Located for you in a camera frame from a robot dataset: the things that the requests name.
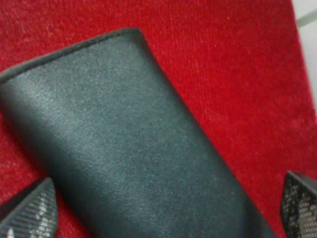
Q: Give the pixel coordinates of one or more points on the red velvet cloth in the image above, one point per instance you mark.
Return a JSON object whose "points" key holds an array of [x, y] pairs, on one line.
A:
{"points": [[237, 64]]}

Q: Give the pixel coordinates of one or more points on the black leather pouch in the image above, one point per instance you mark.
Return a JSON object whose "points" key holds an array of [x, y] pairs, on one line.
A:
{"points": [[125, 152]]}

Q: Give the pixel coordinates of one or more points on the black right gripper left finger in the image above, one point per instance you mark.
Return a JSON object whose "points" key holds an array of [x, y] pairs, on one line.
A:
{"points": [[31, 213]]}

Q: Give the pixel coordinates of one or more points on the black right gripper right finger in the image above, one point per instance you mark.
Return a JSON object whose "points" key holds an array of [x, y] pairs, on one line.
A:
{"points": [[299, 206]]}

